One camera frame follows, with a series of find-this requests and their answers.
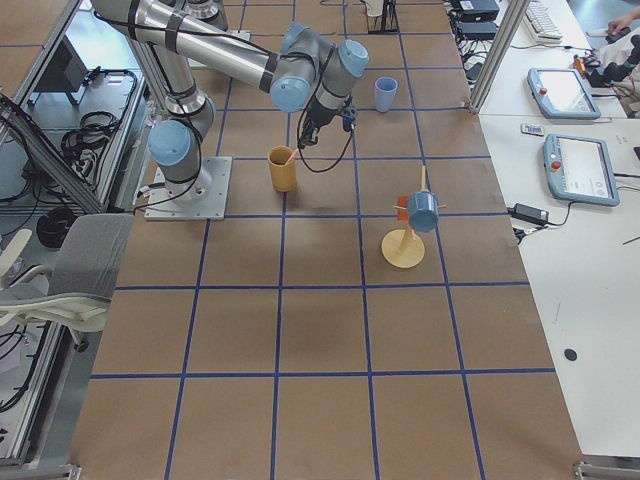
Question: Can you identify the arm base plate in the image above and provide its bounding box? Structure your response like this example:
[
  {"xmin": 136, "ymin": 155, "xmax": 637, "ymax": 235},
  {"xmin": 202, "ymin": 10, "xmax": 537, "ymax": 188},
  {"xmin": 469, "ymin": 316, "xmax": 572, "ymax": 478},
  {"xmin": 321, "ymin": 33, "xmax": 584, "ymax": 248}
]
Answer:
[{"xmin": 144, "ymin": 156, "xmax": 233, "ymax": 221}]

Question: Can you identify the black computer box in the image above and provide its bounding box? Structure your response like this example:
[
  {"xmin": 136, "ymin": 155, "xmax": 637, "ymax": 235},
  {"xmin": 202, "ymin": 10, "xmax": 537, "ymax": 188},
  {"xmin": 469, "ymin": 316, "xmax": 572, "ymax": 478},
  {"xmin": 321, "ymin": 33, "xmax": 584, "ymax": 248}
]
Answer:
[{"xmin": 448, "ymin": 0, "xmax": 500, "ymax": 41}]

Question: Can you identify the black wire mug rack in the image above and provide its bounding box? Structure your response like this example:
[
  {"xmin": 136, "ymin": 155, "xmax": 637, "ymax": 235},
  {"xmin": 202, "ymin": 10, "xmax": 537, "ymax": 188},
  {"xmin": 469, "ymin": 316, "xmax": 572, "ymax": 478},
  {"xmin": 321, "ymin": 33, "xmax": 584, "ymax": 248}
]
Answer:
[{"xmin": 363, "ymin": 0, "xmax": 399, "ymax": 34}]

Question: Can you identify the small label card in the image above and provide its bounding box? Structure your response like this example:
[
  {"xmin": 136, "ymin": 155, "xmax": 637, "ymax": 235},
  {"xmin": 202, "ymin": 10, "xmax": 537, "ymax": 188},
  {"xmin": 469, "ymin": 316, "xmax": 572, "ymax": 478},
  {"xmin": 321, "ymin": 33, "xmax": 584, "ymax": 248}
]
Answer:
[{"xmin": 520, "ymin": 123, "xmax": 545, "ymax": 137}]

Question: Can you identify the light blue plastic cup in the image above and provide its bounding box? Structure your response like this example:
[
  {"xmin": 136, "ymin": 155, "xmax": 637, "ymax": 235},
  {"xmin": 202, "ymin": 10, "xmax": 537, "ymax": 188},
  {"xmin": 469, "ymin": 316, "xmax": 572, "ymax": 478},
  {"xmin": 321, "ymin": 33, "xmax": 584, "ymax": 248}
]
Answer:
[{"xmin": 374, "ymin": 77, "xmax": 398, "ymax": 113}]

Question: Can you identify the black monitor on floor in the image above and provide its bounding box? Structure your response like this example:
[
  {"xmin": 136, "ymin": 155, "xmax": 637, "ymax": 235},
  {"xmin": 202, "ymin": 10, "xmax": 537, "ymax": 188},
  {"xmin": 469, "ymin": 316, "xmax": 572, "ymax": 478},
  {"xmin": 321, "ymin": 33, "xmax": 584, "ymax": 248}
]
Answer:
[{"xmin": 34, "ymin": 36, "xmax": 89, "ymax": 106}]

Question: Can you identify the wooden cup tree stand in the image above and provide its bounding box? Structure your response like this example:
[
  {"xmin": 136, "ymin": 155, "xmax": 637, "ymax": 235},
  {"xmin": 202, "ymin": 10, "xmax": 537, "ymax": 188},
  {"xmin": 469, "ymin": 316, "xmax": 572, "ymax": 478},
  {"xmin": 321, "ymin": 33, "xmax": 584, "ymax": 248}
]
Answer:
[{"xmin": 381, "ymin": 165, "xmax": 432, "ymax": 269}]

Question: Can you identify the near teach pendant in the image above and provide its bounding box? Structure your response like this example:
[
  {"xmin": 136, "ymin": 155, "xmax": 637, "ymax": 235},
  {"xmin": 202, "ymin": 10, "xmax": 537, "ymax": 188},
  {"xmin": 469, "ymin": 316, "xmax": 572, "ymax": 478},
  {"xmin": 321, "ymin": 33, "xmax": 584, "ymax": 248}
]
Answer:
[{"xmin": 542, "ymin": 134, "xmax": 620, "ymax": 207}]

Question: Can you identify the black round cap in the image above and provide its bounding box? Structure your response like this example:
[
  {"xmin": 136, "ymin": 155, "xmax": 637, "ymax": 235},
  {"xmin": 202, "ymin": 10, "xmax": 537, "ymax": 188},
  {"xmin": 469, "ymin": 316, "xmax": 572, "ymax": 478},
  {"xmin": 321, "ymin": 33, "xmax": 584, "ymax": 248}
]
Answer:
[{"xmin": 564, "ymin": 348, "xmax": 578, "ymax": 361}]

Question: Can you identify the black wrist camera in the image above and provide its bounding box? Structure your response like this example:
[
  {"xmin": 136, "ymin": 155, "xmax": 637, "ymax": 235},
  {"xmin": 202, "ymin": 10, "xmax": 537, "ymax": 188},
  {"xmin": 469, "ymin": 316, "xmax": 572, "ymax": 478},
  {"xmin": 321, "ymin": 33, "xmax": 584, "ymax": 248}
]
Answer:
[{"xmin": 339, "ymin": 100, "xmax": 358, "ymax": 133}]

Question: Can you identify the aluminium frame post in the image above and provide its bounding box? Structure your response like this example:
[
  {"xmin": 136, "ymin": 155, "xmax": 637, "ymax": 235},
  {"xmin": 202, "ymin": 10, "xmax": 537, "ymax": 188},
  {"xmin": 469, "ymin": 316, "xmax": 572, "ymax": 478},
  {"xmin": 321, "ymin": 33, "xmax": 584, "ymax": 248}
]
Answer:
[{"xmin": 468, "ymin": 0, "xmax": 529, "ymax": 114}]

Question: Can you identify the far teach pendant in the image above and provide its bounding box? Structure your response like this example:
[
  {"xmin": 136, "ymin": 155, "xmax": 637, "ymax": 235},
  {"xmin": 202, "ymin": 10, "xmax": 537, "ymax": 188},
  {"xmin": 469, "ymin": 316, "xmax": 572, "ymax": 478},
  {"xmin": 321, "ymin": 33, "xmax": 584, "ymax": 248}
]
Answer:
[{"xmin": 527, "ymin": 68, "xmax": 601, "ymax": 120}]

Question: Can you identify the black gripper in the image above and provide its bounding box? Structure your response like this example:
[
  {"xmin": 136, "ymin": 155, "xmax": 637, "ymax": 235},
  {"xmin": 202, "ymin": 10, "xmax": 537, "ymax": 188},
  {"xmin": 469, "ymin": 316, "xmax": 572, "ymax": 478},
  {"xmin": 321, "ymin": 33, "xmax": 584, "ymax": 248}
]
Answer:
[{"xmin": 298, "ymin": 97, "xmax": 339, "ymax": 149}]

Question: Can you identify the black power adapter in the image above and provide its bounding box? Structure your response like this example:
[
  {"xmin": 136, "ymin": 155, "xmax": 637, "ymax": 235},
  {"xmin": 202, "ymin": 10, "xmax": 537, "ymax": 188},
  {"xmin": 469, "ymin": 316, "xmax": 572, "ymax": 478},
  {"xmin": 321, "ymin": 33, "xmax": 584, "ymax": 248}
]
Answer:
[{"xmin": 507, "ymin": 203, "xmax": 549, "ymax": 226}]

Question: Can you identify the teach pendant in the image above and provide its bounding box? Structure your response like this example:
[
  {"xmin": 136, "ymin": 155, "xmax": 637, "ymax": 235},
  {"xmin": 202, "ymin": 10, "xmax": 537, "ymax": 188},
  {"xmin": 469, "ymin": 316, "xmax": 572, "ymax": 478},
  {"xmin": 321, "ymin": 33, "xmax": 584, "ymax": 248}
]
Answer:
[
  {"xmin": 527, "ymin": 68, "xmax": 601, "ymax": 120},
  {"xmin": 542, "ymin": 134, "xmax": 620, "ymax": 207}
]

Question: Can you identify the dark blue hanging cup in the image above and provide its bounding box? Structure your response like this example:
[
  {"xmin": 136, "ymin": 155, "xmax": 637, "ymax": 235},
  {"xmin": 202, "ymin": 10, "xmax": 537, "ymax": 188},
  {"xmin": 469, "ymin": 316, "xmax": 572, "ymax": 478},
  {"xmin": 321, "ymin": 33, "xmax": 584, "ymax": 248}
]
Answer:
[{"xmin": 406, "ymin": 190, "xmax": 439, "ymax": 233}]

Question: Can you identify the pink chopstick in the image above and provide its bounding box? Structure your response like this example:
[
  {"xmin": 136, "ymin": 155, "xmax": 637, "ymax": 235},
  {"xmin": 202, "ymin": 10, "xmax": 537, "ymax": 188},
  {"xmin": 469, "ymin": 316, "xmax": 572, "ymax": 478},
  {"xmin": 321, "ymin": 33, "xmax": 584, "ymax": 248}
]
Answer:
[{"xmin": 284, "ymin": 148, "xmax": 299, "ymax": 165}]

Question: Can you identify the white keyboard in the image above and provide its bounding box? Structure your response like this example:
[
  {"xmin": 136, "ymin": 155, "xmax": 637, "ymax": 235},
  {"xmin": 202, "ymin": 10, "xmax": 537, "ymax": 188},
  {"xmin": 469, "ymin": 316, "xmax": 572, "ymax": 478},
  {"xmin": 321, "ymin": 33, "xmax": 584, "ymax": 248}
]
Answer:
[{"xmin": 523, "ymin": 1, "xmax": 563, "ymax": 44}]

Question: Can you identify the grey office chair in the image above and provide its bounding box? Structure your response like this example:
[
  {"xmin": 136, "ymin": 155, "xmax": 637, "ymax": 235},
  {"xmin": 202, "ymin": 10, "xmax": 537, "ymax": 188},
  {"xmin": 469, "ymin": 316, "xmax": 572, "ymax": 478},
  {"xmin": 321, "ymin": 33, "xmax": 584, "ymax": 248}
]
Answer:
[{"xmin": 1, "ymin": 213, "xmax": 134, "ymax": 352}]

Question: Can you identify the person's hand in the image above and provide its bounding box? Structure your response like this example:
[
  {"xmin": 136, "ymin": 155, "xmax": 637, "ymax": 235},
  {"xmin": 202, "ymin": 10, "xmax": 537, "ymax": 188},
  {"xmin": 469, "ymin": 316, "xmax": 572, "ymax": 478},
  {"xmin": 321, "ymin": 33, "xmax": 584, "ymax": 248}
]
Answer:
[{"xmin": 607, "ymin": 10, "xmax": 639, "ymax": 36}]

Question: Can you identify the bamboo chopstick holder cup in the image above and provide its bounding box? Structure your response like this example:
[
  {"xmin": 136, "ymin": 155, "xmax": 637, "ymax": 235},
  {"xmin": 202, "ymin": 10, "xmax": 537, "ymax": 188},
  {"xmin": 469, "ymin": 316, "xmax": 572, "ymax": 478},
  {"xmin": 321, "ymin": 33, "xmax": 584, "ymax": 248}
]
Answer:
[{"xmin": 268, "ymin": 146, "xmax": 297, "ymax": 193}]

